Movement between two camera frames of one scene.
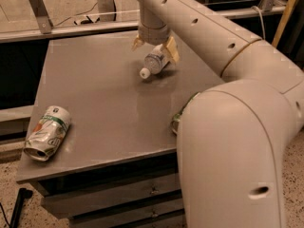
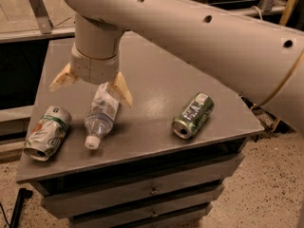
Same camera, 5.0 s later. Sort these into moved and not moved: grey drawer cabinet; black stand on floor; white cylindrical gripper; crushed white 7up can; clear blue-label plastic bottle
Moved: white cylindrical gripper; clear blue-label plastic bottle
Not moved: grey drawer cabinet; black stand on floor; crushed white 7up can
